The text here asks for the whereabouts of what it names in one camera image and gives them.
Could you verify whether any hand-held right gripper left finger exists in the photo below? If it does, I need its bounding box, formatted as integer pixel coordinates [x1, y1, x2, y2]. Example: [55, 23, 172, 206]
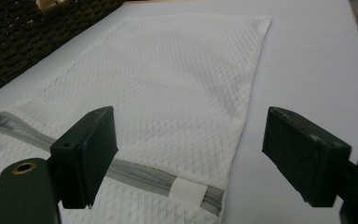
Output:
[0, 105, 119, 224]

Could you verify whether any beige cloth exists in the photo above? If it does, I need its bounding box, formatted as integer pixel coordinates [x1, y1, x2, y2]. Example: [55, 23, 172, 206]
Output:
[35, 0, 73, 12]

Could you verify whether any dark woven wicker basket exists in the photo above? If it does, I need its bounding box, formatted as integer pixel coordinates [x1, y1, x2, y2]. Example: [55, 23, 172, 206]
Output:
[0, 0, 127, 94]

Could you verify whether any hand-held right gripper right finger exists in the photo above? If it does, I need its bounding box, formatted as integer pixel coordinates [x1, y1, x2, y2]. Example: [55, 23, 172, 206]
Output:
[261, 105, 358, 224]

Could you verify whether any white mesh laundry bag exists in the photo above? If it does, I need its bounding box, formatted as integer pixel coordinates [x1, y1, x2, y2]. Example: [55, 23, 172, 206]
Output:
[0, 13, 273, 224]

